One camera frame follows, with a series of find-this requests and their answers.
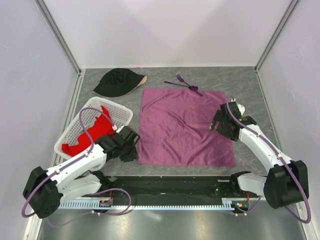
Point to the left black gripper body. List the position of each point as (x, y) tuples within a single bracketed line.
[(128, 146)]

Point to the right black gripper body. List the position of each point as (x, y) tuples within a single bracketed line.
[(223, 129)]

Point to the purple cloth napkin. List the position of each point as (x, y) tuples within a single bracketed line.
[(174, 129)]

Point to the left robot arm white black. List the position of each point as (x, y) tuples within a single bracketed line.
[(47, 189)]

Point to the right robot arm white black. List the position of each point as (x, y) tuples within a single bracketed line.
[(286, 182)]

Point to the red cloth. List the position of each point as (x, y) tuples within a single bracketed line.
[(101, 127)]

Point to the white plastic basket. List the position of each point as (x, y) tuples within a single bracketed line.
[(119, 114)]

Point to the purple spoon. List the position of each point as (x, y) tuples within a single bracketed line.
[(193, 88)]

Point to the purple fork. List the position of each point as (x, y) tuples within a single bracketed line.
[(183, 81)]

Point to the black bucket hat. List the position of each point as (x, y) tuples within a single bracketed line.
[(119, 82)]

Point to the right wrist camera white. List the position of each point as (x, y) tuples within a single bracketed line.
[(241, 108)]

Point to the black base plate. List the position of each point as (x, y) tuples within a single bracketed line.
[(176, 190)]

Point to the blue cable duct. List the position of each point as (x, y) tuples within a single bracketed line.
[(101, 205)]

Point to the right aluminium frame post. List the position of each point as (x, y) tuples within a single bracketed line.
[(276, 33)]

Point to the aluminium frame post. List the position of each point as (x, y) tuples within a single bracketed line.
[(44, 9), (276, 33)]

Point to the left aluminium frame post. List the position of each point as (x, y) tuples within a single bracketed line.
[(44, 9)]

